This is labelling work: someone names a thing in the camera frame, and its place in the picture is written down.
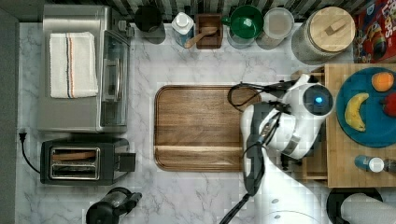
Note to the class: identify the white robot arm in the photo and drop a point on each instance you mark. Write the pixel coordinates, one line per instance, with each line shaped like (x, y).
(288, 126)

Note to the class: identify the wooden drawer cabinet top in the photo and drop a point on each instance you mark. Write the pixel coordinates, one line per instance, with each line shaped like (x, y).
(341, 149)

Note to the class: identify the brown wooden tray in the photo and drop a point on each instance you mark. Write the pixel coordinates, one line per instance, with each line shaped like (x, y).
(197, 128)

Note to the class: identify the brown wooden box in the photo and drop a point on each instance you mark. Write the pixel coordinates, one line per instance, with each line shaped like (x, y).
(209, 20)

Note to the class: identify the wooden spoon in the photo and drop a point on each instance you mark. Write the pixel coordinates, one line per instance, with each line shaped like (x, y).
(204, 32)

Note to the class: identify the green mug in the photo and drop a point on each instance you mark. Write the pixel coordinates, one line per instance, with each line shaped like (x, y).
(245, 22)

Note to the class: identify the black cup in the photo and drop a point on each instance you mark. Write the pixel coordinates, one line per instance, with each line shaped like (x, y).
(148, 18)

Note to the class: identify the black coffee grinder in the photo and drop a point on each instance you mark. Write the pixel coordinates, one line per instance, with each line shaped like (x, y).
(118, 203)

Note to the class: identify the clear glass jar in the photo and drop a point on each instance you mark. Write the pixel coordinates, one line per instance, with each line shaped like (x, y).
(278, 23)

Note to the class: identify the stainless toaster oven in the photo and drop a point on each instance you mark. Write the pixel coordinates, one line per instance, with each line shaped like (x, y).
(107, 111)

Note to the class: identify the white striped towel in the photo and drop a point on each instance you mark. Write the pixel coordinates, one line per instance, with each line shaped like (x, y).
(72, 65)

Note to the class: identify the black toaster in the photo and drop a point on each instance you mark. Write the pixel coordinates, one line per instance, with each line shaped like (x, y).
(90, 161)

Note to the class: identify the jar with wooden lid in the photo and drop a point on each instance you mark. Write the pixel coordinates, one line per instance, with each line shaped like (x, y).
(324, 35)

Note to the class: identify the yellow banana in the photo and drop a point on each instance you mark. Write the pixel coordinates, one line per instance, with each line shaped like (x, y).
(352, 113)

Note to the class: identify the black paper towel holder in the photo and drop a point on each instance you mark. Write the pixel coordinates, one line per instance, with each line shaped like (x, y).
(337, 197)

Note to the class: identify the blue plate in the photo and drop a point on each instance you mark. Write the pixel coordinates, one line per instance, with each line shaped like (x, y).
(380, 129)

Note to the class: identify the blue bottle white cap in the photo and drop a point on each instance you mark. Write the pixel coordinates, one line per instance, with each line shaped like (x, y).
(369, 164)

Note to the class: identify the paper towel roll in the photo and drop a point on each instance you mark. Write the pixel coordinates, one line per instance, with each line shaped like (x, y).
(359, 208)

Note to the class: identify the orange fruit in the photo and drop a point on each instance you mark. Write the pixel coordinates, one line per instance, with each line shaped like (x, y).
(382, 81)

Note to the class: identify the red fruit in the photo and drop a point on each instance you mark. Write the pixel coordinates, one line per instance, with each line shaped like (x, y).
(389, 104)

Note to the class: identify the colourful cereal box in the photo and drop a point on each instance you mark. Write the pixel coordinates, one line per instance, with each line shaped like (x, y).
(375, 40)

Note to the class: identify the dark shaker bottle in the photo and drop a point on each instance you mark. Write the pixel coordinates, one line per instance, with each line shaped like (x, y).
(390, 165)

